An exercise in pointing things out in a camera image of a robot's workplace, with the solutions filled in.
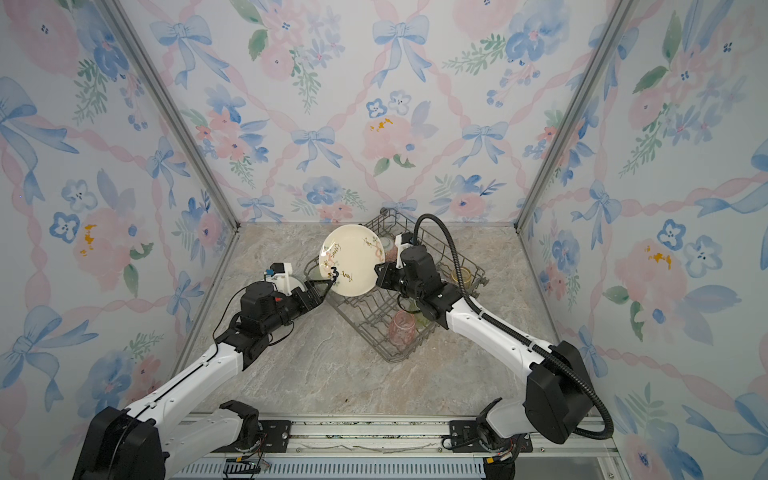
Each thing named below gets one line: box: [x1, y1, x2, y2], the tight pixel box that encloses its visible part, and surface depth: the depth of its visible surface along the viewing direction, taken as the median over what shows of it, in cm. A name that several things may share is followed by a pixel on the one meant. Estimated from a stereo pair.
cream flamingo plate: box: [319, 224, 386, 297], surface depth 83 cm
